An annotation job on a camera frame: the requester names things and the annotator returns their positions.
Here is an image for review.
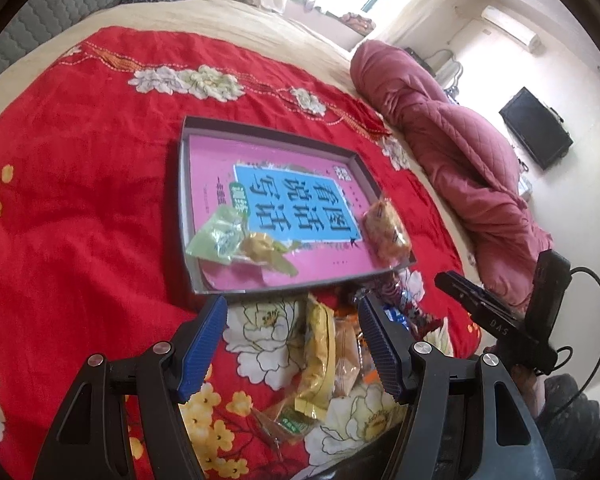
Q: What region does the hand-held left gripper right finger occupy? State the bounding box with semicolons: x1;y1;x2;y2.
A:
357;292;556;480

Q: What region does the pink book with blue label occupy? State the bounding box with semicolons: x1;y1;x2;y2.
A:
187;134;413;293

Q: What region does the green cake packet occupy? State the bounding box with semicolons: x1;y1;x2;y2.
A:
186;206;301;277

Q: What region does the white metal chair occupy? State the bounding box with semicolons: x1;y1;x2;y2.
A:
430;50;466;91

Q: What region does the blue snack packet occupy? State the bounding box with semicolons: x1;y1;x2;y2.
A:
384;306;412;332

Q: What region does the grey quilted headboard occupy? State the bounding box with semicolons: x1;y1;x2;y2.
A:
0;0;166;91

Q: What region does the black television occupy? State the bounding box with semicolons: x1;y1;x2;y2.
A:
499;86;574;171

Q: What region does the pink quilt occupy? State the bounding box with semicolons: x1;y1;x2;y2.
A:
350;39;555;313

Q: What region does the orange snack packet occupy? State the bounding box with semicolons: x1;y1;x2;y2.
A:
357;332;382;386

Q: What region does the tan snack packet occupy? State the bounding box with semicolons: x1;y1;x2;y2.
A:
332;317;366;398

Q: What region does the red snack packet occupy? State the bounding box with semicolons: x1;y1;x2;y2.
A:
377;282;448;343

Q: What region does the grey cardboard tray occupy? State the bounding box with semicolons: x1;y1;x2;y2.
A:
178;116;417;297

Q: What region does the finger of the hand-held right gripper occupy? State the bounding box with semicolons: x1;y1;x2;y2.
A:
434;270;525;322

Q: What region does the yellow snack packet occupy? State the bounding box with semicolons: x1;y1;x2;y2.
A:
295;296;337;418

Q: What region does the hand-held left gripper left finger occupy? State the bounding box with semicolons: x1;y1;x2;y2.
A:
32;295;229;480

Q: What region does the red floral blanket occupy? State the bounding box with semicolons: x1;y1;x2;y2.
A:
0;25;483;480

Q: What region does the clear orange bun packet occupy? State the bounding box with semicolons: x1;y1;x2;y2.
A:
362;199;412;266

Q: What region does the white air conditioner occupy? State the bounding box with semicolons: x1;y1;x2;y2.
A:
480;6;540;53

